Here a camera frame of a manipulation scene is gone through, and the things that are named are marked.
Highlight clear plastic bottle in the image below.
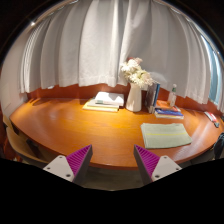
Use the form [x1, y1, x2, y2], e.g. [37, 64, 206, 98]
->
[168, 84, 177, 107]

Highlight orange book on stack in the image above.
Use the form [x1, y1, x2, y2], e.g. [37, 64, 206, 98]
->
[156, 100, 180, 112]

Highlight white flower bouquet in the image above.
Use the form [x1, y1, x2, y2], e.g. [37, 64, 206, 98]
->
[120, 58, 154, 88]

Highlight white curtain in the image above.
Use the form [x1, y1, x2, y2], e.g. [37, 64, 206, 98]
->
[18, 0, 224, 113]

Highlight dark chair at right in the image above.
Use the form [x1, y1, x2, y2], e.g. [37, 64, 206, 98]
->
[189, 132, 224, 166]

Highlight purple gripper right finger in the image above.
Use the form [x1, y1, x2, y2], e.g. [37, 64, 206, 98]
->
[134, 145, 181, 185]

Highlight white ceramic vase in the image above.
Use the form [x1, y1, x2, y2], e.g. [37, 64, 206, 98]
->
[126, 83, 142, 112]

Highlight blue book in stack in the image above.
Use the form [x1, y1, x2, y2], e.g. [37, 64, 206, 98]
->
[154, 109, 184, 119]

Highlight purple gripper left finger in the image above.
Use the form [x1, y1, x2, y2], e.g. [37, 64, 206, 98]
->
[44, 145, 93, 185]

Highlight upright dark books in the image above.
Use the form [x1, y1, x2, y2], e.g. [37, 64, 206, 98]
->
[145, 82, 160, 114]

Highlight white book on top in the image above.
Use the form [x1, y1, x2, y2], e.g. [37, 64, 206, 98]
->
[95, 92, 124, 106]

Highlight yellow-edged bottom book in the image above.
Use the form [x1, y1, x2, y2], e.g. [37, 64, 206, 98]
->
[83, 99, 119, 112]

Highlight wooden chair at left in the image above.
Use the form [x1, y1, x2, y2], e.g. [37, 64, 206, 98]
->
[3, 115, 48, 168]

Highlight red white small packet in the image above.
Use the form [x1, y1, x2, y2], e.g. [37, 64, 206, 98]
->
[204, 111, 219, 128]

